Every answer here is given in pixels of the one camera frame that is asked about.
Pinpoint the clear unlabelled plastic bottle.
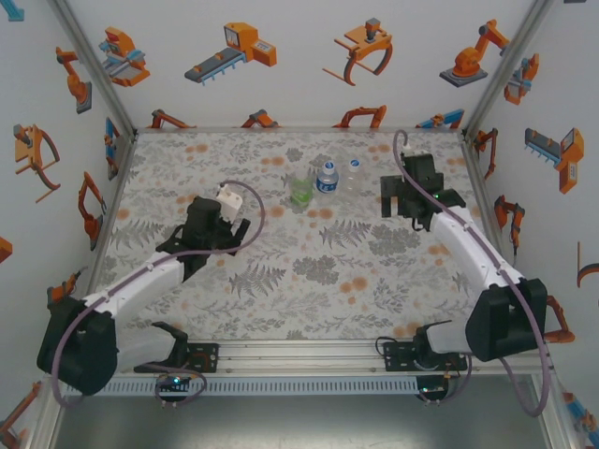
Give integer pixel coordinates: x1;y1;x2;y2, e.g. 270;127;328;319
343;158;366;193

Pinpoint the blue label plastic bottle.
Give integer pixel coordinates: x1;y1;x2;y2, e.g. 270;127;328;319
315;158;340;196

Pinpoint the green label plastic bottle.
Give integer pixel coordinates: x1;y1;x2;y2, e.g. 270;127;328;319
287;170;315;211

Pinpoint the floral patterned tablecloth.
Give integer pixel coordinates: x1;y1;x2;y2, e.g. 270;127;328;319
93;130;516;342

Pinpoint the aluminium frame bar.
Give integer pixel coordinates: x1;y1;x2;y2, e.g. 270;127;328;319
88;133;140;347
134;124;467;137
460;135;520;300

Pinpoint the aluminium mounting rail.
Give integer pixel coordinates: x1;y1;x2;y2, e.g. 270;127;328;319
111;339;553;377

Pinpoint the short purple base cable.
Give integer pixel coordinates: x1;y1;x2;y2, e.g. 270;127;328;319
417;355;473;407
153;369;210;409

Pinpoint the slotted grey cable duct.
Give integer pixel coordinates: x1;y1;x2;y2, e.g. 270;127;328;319
105;376;420;398

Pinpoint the aluminium frame post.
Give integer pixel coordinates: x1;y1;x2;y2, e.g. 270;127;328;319
46;0;140;139
460;0;558;139

